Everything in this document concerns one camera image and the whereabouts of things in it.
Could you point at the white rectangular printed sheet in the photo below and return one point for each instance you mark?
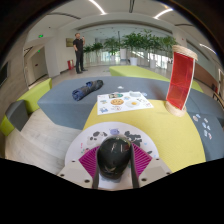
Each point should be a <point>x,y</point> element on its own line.
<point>124,103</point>

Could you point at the rolled dark blue cloth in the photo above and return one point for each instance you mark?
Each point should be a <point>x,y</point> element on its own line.
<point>87,89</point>

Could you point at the person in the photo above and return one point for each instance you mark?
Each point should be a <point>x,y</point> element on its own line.
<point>79,50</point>

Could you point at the grey upholstered seat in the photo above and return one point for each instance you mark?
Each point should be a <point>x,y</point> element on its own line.
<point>16,114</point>

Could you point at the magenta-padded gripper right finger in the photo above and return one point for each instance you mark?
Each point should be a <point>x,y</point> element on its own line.
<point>152,172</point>

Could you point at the ceiling light strips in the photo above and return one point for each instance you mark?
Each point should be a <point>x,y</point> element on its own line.
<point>97,6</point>

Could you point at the framed wall picture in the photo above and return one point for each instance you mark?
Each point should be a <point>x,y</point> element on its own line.
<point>69,42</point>

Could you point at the black computer mouse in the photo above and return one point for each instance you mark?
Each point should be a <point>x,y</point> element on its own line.
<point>113,156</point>

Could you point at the green bench seat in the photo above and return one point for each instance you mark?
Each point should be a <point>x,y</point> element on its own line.
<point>35,94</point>

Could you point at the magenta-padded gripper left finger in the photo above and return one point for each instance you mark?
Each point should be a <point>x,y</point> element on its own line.
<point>74,173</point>

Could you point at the red fire extinguisher box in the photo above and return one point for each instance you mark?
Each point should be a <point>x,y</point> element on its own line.
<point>70,64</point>

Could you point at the row of potted green plants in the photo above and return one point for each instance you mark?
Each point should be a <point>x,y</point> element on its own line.
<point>140,43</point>

